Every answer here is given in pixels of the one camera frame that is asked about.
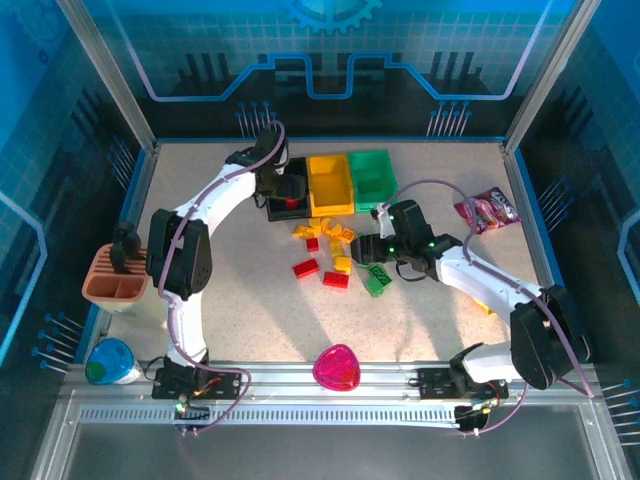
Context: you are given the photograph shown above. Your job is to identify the black plastic bin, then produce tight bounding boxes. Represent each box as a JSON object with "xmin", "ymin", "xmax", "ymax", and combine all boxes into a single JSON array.
[{"xmin": 266, "ymin": 156, "xmax": 310, "ymax": 223}]

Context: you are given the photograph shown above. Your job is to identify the aluminium front rail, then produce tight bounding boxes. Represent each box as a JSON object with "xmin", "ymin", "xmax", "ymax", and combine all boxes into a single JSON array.
[{"xmin": 62, "ymin": 360, "xmax": 601, "ymax": 399}]

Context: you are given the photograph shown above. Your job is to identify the green plastic bin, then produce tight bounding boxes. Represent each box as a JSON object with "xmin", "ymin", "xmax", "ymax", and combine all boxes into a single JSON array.
[{"xmin": 347, "ymin": 149, "xmax": 400, "ymax": 215}]

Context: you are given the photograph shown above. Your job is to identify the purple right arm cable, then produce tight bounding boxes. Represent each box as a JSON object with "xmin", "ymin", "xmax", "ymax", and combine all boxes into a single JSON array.
[{"xmin": 382, "ymin": 178, "xmax": 596, "ymax": 437}]

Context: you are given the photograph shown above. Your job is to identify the terracotta and cream knife block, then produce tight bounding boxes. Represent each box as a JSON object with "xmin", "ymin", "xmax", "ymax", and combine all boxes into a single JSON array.
[{"xmin": 81, "ymin": 243, "xmax": 174, "ymax": 331}]

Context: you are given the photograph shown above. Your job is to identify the aluminium frame post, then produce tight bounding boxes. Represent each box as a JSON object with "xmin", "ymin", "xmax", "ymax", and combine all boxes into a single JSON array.
[
  {"xmin": 55, "ymin": 0, "xmax": 160, "ymax": 154},
  {"xmin": 501, "ymin": 0, "xmax": 604, "ymax": 154}
]

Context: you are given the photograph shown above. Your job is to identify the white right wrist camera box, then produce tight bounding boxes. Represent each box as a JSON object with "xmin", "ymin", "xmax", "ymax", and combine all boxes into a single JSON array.
[{"xmin": 375, "ymin": 203, "xmax": 397, "ymax": 240}]

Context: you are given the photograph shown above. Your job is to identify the grey metal front plate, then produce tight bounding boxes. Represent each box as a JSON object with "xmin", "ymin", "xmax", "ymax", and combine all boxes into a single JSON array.
[{"xmin": 29, "ymin": 389, "xmax": 631, "ymax": 480}]

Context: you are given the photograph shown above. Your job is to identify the blue circuit print backdrop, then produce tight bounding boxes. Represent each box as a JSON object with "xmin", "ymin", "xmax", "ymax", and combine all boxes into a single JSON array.
[{"xmin": 82, "ymin": 0, "xmax": 576, "ymax": 139}]

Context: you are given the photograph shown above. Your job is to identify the purple candy bag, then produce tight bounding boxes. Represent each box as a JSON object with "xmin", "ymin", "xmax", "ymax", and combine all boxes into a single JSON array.
[{"xmin": 453, "ymin": 187, "xmax": 522, "ymax": 236}]

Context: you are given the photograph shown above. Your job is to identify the aluminium side rail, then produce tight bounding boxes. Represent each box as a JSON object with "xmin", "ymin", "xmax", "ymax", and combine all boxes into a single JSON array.
[
  {"xmin": 97, "ymin": 142, "xmax": 161, "ymax": 361},
  {"xmin": 501, "ymin": 142, "xmax": 576, "ymax": 364}
]

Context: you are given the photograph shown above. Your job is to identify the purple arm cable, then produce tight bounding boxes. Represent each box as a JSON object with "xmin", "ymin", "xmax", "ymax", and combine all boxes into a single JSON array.
[
  {"xmin": 157, "ymin": 119, "xmax": 289, "ymax": 436},
  {"xmin": 382, "ymin": 178, "xmax": 596, "ymax": 437}
]

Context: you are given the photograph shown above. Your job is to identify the yellow plastic bin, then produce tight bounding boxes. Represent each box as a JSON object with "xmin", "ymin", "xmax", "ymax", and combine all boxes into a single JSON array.
[{"xmin": 304, "ymin": 153, "xmax": 356, "ymax": 216}]

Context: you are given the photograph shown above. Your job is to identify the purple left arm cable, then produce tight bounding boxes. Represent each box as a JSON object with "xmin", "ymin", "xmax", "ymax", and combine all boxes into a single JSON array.
[{"xmin": 157, "ymin": 119, "xmax": 289, "ymax": 436}]

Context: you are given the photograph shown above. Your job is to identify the pink translucent heart container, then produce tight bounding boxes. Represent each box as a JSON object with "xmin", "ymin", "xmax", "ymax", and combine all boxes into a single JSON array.
[{"xmin": 312, "ymin": 343, "xmax": 361, "ymax": 394}]

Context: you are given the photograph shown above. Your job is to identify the slotted cable duct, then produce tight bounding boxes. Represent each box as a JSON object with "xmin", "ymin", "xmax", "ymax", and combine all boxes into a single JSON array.
[{"xmin": 78, "ymin": 405, "xmax": 464, "ymax": 427}]

